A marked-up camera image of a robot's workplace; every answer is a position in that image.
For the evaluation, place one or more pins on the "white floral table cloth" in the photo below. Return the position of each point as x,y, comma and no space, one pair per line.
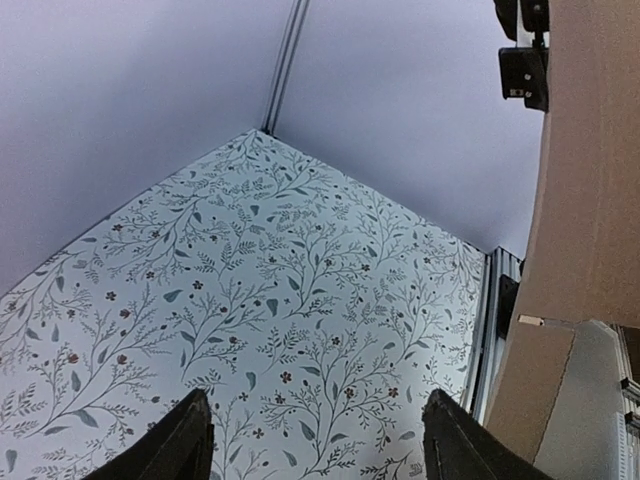
316,314

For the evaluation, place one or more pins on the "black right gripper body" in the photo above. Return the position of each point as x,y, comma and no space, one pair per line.
523,74

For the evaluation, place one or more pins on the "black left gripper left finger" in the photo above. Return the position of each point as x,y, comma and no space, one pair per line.
179,446

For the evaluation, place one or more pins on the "right aluminium corner post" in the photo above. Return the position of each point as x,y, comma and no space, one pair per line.
284,64

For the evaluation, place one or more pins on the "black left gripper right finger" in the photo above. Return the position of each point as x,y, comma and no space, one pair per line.
457,447

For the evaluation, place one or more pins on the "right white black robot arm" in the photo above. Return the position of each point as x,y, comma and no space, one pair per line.
526,22

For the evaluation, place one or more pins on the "brown cardboard box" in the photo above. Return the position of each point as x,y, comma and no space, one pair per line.
582,259

